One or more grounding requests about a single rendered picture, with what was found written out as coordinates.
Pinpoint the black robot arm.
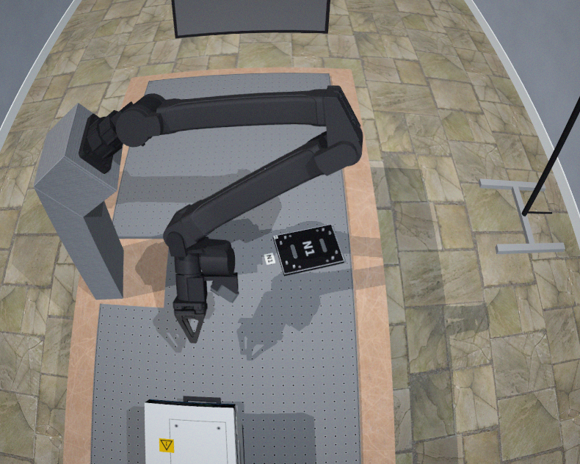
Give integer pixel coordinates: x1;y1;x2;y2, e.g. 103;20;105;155
79;85;363;303

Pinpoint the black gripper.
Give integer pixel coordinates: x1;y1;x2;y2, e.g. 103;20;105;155
173;272;208;343

